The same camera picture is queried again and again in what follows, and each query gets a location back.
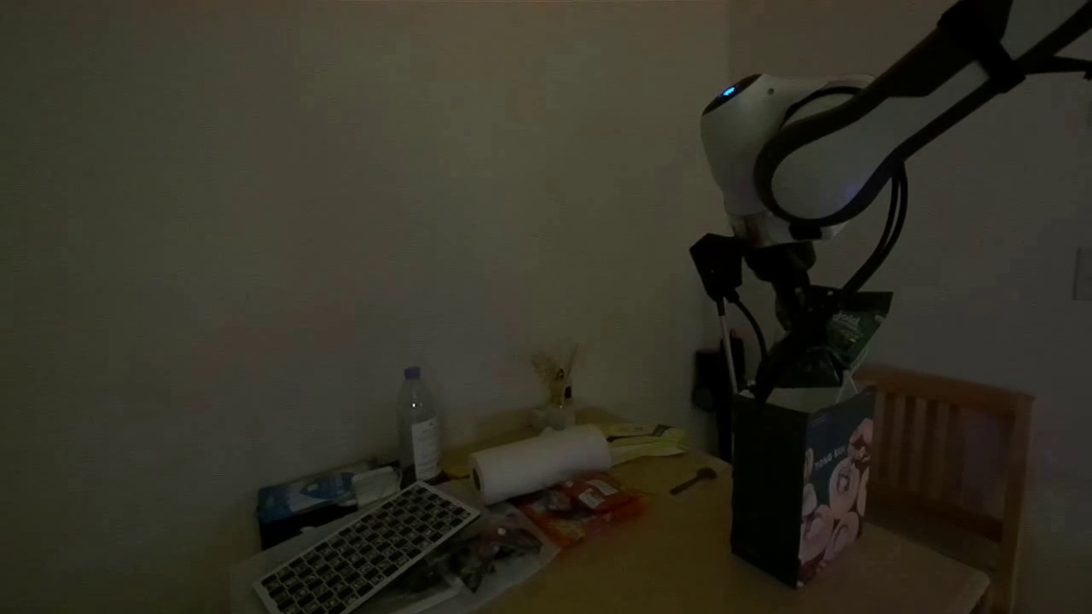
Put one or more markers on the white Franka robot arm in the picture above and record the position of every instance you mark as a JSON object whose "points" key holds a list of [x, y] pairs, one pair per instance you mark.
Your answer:
{"points": [[739, 146]]}

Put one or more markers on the blue tissue box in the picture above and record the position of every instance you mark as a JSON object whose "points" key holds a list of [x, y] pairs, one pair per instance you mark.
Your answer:
{"points": [[301, 500]]}

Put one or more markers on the wooden chair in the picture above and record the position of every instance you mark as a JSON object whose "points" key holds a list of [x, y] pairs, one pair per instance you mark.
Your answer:
{"points": [[966, 456]]}

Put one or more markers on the dark printed packet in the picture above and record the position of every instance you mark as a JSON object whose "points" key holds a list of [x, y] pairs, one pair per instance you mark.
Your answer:
{"points": [[489, 551]]}

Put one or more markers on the red snack package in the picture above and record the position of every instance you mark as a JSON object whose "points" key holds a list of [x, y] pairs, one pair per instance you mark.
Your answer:
{"points": [[582, 504]]}

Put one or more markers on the green plastic snack bag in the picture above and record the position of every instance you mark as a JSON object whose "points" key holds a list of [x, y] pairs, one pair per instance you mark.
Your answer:
{"points": [[840, 334]]}

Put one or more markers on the dark spoon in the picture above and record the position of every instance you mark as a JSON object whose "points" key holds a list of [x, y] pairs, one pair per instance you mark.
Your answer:
{"points": [[690, 483]]}

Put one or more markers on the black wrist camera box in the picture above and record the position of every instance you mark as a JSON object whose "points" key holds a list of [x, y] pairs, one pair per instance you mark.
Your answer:
{"points": [[715, 266]]}

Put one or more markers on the small reed diffuser bottle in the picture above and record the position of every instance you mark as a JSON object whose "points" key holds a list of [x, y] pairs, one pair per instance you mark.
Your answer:
{"points": [[557, 385]]}

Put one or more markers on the white paper towel roll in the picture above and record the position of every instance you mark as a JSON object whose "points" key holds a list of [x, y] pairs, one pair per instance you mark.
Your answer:
{"points": [[533, 462]]}

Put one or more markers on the clear plastic water bottle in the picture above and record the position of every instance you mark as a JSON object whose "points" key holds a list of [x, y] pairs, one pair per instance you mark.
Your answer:
{"points": [[422, 437]]}

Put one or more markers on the black white keyboard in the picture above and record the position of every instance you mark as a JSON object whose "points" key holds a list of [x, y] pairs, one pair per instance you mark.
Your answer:
{"points": [[362, 548]]}

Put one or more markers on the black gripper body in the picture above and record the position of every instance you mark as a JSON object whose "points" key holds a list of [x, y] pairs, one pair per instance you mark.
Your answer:
{"points": [[787, 273]]}

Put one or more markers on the yellow-green packet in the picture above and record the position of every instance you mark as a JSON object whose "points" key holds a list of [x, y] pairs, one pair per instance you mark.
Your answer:
{"points": [[649, 445]]}

